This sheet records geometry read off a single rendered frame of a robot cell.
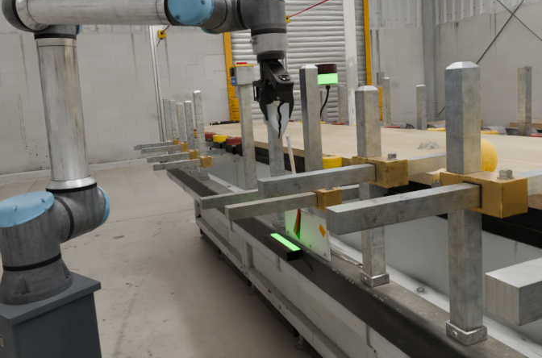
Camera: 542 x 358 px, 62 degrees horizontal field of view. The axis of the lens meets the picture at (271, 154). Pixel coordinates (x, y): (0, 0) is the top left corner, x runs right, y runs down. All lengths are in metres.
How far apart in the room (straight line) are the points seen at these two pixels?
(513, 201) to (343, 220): 0.25
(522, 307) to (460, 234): 0.38
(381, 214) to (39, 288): 1.05
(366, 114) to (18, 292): 1.03
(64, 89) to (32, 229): 0.42
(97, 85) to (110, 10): 7.47
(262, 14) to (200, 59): 7.81
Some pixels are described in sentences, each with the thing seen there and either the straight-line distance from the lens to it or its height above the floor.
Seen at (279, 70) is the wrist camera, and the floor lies 1.17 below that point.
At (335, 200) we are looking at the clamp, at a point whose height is 0.85.
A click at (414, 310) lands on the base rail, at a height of 0.70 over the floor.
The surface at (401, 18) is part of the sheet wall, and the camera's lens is 11.13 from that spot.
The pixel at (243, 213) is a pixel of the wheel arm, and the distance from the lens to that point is 1.05.
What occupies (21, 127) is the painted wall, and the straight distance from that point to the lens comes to 8.71.
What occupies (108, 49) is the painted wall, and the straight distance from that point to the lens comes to 8.71.
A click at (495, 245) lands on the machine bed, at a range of 1.02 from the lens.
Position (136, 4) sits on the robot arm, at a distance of 1.15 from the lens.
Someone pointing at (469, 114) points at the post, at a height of 1.06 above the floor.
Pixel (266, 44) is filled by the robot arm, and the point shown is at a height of 1.23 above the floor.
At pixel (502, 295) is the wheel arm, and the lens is 0.38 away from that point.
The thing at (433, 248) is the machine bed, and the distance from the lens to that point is 1.16.
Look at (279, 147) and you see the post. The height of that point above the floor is 0.95.
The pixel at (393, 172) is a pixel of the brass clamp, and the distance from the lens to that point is 0.87.
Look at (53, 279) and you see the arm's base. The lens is 1.43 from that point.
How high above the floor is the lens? 1.11
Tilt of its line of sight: 7 degrees down
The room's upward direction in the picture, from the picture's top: 4 degrees counter-clockwise
